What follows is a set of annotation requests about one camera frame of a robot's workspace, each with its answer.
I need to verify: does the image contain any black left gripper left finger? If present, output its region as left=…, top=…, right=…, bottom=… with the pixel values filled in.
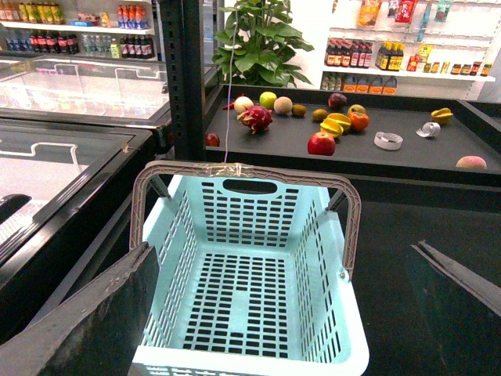
left=1, top=243, right=159, bottom=375

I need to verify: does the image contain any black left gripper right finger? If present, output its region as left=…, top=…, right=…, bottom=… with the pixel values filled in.
left=411, top=240, right=500, bottom=316

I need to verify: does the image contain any light blue plastic basket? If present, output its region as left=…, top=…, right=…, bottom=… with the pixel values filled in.
left=133, top=175, right=369, bottom=375

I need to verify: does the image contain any grey basket handle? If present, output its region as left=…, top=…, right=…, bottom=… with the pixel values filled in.
left=129, top=161, right=362, bottom=277

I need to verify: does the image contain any pink peach right edge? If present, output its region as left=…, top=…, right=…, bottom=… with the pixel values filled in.
left=456, top=156, right=488, bottom=170

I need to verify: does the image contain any glass top freezer near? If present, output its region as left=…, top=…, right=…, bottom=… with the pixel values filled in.
left=1, top=119, right=155, bottom=342

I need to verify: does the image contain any glass freezer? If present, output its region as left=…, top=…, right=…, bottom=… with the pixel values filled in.
left=1, top=119, right=155, bottom=342
left=0, top=53, right=220, bottom=130

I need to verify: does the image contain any silver tape roll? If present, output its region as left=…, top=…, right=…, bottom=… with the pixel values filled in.
left=416, top=121, right=442, bottom=138

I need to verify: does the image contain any clear tape roll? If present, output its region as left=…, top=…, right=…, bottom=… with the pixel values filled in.
left=373, top=132, right=403, bottom=151

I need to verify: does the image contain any yellow star fruit right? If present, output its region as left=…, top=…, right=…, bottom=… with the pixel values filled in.
left=431, top=108, right=453, bottom=125

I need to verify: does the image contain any yellow star fruit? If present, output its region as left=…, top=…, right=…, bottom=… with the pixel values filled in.
left=320, top=113, right=351, bottom=139
left=431, top=108, right=453, bottom=125

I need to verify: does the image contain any black fruit display tray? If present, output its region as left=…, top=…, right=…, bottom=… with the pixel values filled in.
left=206, top=85, right=500, bottom=188

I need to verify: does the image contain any orange persimmon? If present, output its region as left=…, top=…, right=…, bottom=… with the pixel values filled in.
left=348, top=112, right=369, bottom=132

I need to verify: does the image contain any red apple front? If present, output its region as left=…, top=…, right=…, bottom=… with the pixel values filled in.
left=307, top=132, right=336, bottom=156

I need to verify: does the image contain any small red apple left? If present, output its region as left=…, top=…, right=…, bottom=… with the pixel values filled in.
left=205, top=132, right=221, bottom=147

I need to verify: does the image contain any yellow star fruit left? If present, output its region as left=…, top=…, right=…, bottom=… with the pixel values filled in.
left=320, top=113, right=351, bottom=139

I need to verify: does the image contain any dark purple fruit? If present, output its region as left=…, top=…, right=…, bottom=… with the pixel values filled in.
left=328, top=92, right=348, bottom=110

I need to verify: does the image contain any brown kiwi right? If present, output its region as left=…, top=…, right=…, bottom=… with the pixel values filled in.
left=312, top=109, right=329, bottom=123

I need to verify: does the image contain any brown kiwi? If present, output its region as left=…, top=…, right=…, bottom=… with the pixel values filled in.
left=312, top=109, right=329, bottom=123
left=291, top=104, right=307, bottom=118

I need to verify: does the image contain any glass top freezer far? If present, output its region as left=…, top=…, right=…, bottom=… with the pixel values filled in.
left=0, top=53, right=220, bottom=130

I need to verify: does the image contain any brown kiwi left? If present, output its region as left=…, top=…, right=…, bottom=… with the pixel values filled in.
left=291, top=104, right=307, bottom=118

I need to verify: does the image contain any red chili pepper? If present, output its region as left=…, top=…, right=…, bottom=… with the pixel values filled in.
left=222, top=94, right=245, bottom=110

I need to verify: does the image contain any pink dragon fruit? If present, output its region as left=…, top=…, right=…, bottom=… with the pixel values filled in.
left=237, top=105, right=273, bottom=135

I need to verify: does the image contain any white round fruit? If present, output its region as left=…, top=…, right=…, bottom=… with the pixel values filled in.
left=233, top=96, right=254, bottom=114

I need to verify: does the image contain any pale peach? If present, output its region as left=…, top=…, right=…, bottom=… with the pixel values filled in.
left=273, top=96, right=293, bottom=115

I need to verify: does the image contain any green apple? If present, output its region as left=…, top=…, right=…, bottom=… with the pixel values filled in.
left=259, top=91, right=277, bottom=110

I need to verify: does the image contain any green potted plant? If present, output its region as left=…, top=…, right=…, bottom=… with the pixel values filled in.
left=213, top=1, right=314, bottom=87

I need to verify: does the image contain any black metal shelf post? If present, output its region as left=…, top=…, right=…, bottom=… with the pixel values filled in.
left=157, top=0, right=205, bottom=161

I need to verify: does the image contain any thin hanging string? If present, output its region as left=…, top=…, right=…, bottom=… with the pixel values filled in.
left=223, top=0, right=240, bottom=165

